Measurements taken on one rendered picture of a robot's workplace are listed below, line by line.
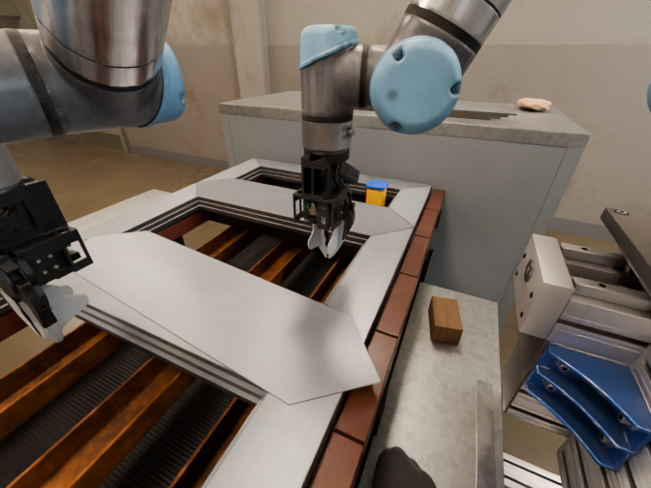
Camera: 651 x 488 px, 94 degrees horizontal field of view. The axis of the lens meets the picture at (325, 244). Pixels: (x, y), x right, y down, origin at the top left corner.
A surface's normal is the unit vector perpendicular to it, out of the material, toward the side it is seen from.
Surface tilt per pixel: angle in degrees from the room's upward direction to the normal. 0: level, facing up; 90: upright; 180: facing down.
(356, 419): 0
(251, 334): 0
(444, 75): 90
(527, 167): 90
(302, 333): 0
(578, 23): 90
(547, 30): 90
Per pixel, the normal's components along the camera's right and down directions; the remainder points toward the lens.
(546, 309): -0.43, 0.47
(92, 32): 0.04, 0.98
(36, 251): 0.91, 0.23
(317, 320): 0.00, -0.85
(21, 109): 0.64, 0.66
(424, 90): -0.15, 0.52
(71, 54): -0.22, 0.91
